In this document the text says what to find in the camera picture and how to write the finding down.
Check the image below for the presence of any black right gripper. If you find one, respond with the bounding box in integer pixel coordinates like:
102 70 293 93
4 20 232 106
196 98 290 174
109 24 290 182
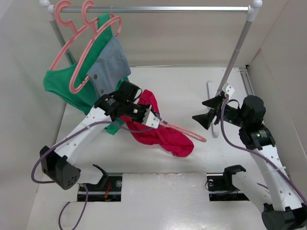
192 94 248 129

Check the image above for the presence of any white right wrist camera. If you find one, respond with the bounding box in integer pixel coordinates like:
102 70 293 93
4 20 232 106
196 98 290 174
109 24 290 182
222 82 235 99

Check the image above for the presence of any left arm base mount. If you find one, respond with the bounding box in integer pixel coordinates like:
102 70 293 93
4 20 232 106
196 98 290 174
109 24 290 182
85 173 123 202

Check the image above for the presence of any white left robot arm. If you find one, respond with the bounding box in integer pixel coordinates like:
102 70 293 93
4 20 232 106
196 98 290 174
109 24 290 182
39 81 160 190

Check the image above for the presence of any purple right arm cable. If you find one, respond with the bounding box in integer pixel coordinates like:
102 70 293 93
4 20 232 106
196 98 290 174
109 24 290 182
220 93 307 204

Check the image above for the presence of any red t shirt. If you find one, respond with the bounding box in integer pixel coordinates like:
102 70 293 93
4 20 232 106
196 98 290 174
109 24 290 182
119 89 194 158

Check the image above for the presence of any green t shirt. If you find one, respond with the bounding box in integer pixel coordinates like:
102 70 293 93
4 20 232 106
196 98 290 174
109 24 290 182
43 13 131 136

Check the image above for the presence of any metal clothes rack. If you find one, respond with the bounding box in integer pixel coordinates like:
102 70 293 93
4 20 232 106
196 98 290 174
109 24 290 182
38 0 263 138

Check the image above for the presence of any pink hanger with clothes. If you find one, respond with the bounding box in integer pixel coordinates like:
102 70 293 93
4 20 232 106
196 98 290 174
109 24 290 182
69 0 123 93

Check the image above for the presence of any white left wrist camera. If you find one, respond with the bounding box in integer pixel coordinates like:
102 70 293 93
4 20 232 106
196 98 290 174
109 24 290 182
142 110 160 129

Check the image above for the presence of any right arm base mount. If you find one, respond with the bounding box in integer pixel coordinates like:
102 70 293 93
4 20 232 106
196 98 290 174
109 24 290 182
205 173 249 202

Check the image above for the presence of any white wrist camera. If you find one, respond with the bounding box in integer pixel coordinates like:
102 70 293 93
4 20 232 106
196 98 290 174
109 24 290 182
142 110 160 129
222 82 235 99

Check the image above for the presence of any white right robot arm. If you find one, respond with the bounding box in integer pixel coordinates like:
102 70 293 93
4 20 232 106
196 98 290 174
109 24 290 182
192 93 307 230

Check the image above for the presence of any blue denim garment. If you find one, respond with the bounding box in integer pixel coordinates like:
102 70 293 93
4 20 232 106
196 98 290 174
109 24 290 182
87 36 131 98

